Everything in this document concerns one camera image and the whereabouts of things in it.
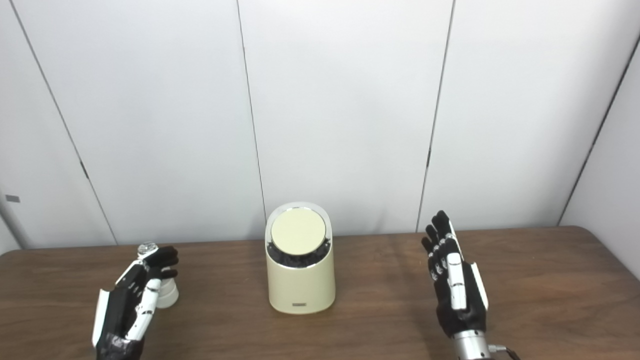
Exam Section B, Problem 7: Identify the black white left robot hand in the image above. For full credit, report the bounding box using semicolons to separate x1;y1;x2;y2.
91;245;179;360

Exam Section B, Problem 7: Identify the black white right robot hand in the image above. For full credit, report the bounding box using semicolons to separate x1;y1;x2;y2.
421;210;490;338

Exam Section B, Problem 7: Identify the small white plastic bottle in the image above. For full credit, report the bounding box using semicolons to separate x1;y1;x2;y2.
137;242;179;308

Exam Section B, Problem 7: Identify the round cream bin lid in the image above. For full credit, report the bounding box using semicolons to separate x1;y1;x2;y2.
270;208;327;256

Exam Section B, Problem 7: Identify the cream-colored bin body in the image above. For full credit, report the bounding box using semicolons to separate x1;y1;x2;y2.
265;201;336;315

